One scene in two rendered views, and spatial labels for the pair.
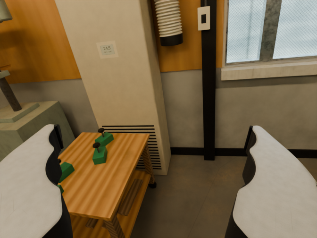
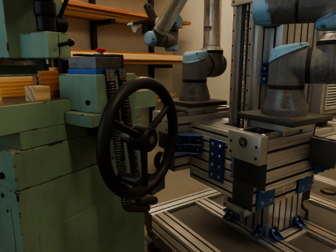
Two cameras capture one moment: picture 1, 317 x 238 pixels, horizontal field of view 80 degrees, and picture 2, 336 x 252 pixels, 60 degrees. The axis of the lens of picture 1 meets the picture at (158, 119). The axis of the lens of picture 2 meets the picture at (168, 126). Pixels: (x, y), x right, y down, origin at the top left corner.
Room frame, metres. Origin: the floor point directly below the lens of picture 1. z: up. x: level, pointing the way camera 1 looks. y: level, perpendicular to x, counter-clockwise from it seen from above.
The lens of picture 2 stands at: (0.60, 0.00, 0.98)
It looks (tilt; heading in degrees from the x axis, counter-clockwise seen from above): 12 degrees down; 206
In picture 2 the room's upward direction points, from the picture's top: straight up
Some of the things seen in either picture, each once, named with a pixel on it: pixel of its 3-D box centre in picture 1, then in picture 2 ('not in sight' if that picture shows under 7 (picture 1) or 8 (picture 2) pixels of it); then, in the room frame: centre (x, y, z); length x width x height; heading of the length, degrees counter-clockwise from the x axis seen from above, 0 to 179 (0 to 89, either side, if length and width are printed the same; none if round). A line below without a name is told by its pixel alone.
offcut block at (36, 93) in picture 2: not in sight; (37, 93); (0.12, -0.57, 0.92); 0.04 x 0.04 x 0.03; 86
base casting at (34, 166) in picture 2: not in sight; (32, 135); (-0.04, -0.81, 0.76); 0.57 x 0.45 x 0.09; 83
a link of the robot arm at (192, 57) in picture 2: not in sight; (195, 64); (-0.73, -0.50, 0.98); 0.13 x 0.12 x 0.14; 164
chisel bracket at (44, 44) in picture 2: not in sight; (44, 48); (-0.03, -0.71, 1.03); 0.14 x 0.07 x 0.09; 83
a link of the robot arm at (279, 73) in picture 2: not in sight; (290, 64); (-0.47, -0.07, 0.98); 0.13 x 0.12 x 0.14; 85
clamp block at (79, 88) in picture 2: not in sight; (98, 91); (0.00, -0.50, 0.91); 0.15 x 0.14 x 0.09; 173
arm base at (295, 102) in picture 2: not in sight; (284, 99); (-0.47, -0.08, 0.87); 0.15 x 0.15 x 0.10
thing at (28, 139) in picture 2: not in sight; (66, 122); (-0.01, -0.63, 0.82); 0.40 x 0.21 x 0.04; 173
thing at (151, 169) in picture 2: not in sight; (145, 177); (-0.26, -0.51, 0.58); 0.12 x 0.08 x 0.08; 83
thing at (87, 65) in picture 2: not in sight; (99, 62); (-0.01, -0.49, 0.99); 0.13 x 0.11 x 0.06; 173
